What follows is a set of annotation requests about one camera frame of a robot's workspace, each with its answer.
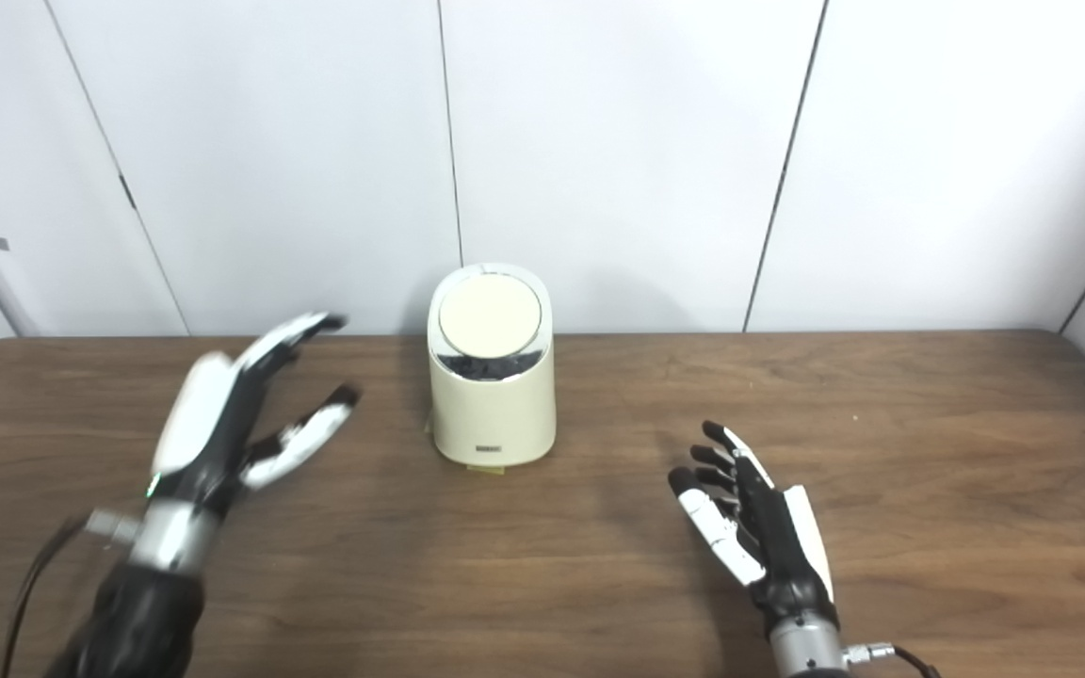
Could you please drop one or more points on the yellow tape piece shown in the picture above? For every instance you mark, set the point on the yellow tape piece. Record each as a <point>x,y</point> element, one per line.
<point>486,468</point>

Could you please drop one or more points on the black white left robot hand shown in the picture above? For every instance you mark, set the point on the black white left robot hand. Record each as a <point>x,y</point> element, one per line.
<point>199,424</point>

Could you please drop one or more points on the cream round bin lid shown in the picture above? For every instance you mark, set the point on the cream round bin lid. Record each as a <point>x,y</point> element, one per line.
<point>490,316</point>

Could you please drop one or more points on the cream-colored bin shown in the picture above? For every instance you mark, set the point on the cream-colored bin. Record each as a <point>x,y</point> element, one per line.
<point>493,414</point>

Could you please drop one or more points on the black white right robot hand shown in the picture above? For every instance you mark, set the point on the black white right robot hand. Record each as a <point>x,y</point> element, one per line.
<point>783,551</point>

